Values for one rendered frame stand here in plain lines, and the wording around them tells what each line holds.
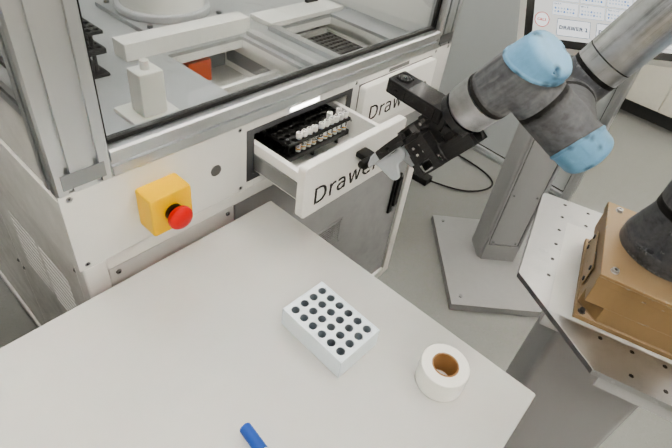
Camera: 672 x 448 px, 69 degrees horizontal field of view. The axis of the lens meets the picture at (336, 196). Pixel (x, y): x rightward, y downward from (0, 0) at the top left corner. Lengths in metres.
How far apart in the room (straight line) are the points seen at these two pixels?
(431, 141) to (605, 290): 0.37
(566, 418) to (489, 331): 0.73
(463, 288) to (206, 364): 1.34
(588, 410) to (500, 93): 0.72
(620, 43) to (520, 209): 1.22
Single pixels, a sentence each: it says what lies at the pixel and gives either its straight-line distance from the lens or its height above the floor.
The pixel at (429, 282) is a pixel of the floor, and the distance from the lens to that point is 1.96.
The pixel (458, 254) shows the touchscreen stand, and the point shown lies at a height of 0.04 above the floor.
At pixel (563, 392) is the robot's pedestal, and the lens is 1.15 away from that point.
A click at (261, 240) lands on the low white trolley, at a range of 0.91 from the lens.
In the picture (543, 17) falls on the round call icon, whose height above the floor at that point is 1.02.
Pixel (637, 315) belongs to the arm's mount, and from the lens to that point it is 0.94.
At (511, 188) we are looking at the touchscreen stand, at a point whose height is 0.40.
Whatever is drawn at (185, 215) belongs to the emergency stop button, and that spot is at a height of 0.88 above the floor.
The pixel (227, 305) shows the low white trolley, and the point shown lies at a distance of 0.81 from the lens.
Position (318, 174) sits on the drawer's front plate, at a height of 0.90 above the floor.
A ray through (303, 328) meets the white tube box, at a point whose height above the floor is 0.80.
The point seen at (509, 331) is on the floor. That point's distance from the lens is 1.93.
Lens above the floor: 1.40
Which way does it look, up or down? 38 degrees down
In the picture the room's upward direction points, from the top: 9 degrees clockwise
